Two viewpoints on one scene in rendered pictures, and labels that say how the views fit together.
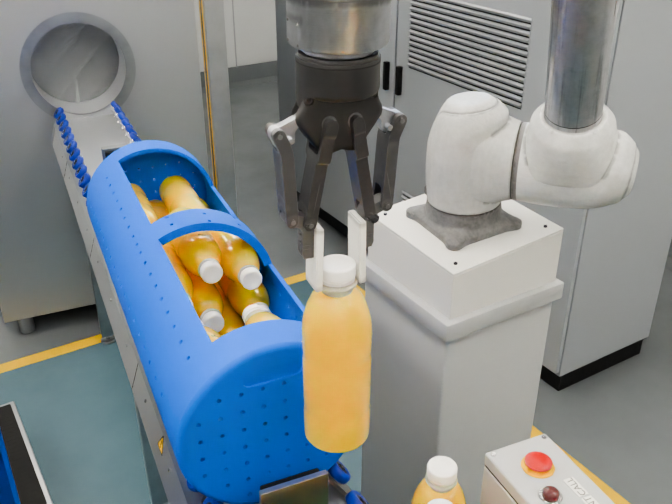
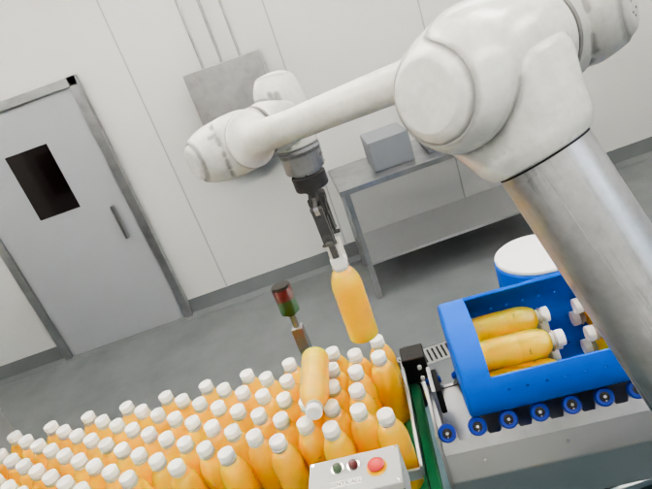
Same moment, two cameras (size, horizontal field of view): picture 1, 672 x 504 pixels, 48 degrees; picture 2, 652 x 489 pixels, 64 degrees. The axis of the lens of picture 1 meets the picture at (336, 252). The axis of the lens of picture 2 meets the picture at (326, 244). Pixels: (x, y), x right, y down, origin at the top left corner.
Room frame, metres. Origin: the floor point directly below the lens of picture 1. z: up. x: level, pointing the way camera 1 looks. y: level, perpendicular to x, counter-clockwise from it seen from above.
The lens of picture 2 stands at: (1.25, -0.93, 1.93)
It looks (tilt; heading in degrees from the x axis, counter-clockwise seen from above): 21 degrees down; 123
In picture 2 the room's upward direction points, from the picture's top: 20 degrees counter-clockwise
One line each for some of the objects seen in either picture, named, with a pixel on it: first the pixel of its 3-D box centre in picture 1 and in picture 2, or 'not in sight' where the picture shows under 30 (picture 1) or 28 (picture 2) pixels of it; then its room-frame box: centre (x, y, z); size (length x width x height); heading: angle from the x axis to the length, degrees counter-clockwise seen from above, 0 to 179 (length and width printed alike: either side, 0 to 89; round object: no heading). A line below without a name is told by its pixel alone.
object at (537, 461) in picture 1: (538, 462); (375, 465); (0.75, -0.27, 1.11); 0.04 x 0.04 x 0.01
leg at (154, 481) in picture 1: (148, 430); not in sight; (1.71, 0.55, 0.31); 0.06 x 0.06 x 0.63; 24
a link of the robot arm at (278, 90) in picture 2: not in sight; (279, 112); (0.66, -0.02, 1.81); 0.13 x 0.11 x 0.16; 70
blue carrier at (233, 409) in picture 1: (197, 284); (632, 314); (1.24, 0.26, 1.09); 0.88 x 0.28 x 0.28; 24
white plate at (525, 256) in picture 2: not in sight; (537, 253); (0.98, 0.72, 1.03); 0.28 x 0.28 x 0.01
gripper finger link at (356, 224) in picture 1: (356, 246); (336, 256); (0.68, -0.02, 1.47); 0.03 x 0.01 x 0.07; 23
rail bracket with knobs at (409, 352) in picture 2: not in sight; (415, 366); (0.66, 0.23, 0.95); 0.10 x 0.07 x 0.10; 114
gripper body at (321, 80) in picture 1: (337, 99); (313, 190); (0.67, 0.00, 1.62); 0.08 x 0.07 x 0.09; 113
